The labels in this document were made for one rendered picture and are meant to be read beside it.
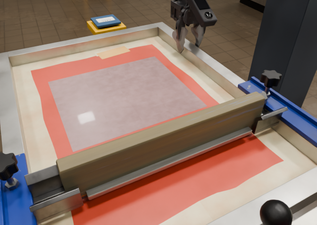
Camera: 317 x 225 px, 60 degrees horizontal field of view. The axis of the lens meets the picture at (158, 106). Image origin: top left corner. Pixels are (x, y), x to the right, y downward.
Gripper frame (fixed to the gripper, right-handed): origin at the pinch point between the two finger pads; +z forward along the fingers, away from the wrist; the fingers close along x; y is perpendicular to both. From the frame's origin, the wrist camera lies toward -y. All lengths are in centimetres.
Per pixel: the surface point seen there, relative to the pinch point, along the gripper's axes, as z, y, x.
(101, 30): 2.9, 33.8, 19.4
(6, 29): 98, 320, 65
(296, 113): -1.9, -40.7, -1.6
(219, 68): -0.8, -15.6, 0.1
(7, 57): -1, 18, 53
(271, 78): -7.8, -33.8, 0.8
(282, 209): -19, -61, 31
